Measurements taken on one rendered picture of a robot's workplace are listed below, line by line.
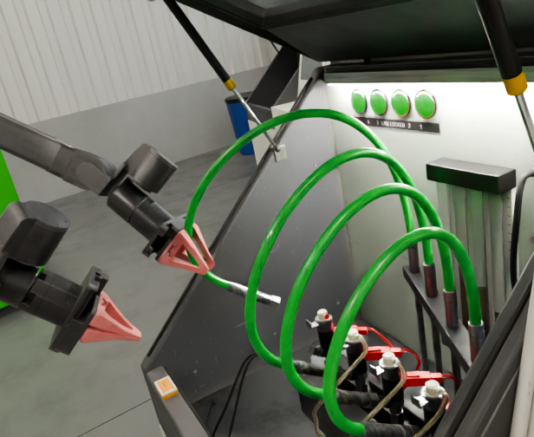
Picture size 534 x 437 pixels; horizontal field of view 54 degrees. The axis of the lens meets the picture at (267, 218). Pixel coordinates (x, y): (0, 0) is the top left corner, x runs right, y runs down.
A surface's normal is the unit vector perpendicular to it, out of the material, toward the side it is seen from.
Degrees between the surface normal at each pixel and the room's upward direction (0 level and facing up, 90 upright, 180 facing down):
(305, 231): 90
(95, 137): 90
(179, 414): 0
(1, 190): 90
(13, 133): 68
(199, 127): 90
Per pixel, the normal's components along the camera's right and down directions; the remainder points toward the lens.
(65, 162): -0.07, 0.06
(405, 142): -0.86, 0.33
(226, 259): 0.48, 0.22
